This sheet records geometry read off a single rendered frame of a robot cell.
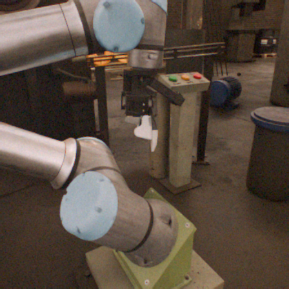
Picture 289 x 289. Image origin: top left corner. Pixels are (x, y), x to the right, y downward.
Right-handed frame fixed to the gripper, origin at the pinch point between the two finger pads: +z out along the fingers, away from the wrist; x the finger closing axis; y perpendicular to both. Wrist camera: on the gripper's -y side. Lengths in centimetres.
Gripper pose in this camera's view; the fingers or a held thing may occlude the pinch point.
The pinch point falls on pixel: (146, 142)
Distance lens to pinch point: 72.1
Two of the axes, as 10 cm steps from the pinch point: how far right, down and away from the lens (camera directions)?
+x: 2.8, 3.5, -8.9
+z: -0.7, 9.4, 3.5
